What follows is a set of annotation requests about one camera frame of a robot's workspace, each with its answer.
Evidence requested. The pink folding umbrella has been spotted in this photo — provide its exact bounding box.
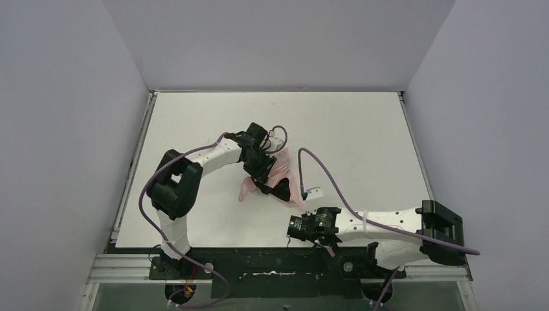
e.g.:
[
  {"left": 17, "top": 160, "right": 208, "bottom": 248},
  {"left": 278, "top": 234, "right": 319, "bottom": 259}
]
[{"left": 238, "top": 148, "right": 306, "bottom": 213}]

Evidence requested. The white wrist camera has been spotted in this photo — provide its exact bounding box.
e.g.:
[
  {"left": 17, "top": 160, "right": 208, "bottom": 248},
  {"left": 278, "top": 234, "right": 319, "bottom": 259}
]
[
  {"left": 265, "top": 136, "right": 285, "bottom": 153},
  {"left": 301, "top": 187, "right": 324, "bottom": 202}
]

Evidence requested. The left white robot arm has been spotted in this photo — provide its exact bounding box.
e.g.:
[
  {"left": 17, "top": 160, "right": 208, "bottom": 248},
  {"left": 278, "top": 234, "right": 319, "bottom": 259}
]
[{"left": 139, "top": 122, "right": 286, "bottom": 260}]

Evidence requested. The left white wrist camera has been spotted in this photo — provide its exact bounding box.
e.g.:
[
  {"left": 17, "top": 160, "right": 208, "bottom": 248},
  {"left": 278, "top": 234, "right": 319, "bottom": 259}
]
[{"left": 265, "top": 136, "right": 285, "bottom": 153}]

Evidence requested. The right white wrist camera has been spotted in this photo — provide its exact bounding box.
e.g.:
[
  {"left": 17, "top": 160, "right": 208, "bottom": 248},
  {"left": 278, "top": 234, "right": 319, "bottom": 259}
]
[{"left": 301, "top": 187, "right": 324, "bottom": 202}]

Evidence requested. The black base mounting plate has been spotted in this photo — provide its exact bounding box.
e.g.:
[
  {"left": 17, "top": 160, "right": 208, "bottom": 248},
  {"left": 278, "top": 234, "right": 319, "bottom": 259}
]
[{"left": 148, "top": 244, "right": 406, "bottom": 303}]

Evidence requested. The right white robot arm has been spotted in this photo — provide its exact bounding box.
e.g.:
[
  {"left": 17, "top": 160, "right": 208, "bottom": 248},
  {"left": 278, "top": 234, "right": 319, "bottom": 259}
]
[{"left": 287, "top": 200, "right": 467, "bottom": 270}]

